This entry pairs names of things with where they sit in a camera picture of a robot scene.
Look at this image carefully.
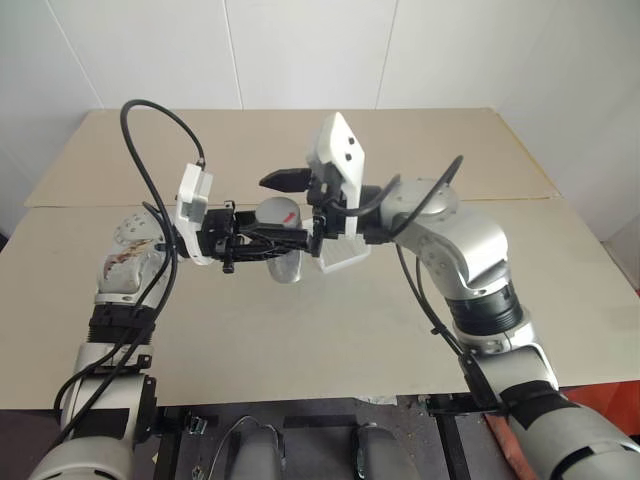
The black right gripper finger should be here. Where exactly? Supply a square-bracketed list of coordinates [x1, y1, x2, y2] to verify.
[258, 168, 313, 194]
[310, 214, 327, 259]

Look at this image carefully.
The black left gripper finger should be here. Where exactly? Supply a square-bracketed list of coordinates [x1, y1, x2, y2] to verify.
[236, 211, 315, 243]
[235, 240, 322, 263]

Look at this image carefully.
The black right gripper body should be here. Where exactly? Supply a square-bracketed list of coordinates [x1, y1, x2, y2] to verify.
[305, 168, 347, 224]

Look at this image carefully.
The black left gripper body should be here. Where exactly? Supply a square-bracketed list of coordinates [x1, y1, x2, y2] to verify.
[197, 198, 241, 275]

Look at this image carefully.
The silver jar lid red arrow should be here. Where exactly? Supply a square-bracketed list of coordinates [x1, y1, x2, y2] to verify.
[253, 196, 305, 232]

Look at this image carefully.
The silver metal jar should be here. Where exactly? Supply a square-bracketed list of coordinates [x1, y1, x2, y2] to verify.
[262, 229, 304, 287]

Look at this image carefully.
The grey rounded robot leg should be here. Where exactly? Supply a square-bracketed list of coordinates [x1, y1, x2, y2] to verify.
[233, 414, 288, 480]
[351, 422, 420, 480]

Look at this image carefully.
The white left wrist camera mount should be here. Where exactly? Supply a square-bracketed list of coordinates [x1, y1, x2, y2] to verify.
[173, 162, 216, 267]

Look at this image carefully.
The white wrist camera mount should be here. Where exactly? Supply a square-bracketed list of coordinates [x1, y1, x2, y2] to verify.
[173, 162, 216, 267]
[304, 111, 369, 242]

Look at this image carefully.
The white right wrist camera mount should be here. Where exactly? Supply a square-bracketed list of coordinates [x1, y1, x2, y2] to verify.
[304, 111, 369, 242]

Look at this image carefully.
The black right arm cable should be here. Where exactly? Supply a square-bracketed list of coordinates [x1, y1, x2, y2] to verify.
[323, 154, 512, 417]

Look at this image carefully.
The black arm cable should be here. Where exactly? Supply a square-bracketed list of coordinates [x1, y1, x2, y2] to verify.
[53, 99, 209, 447]
[323, 154, 512, 417]

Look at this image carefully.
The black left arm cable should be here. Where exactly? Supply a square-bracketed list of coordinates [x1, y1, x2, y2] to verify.
[53, 99, 209, 447]

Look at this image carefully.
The thin white wire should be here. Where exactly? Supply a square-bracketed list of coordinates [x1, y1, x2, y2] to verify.
[206, 416, 281, 480]

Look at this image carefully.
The black metal table frame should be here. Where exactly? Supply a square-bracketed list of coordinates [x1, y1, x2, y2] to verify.
[148, 392, 507, 480]

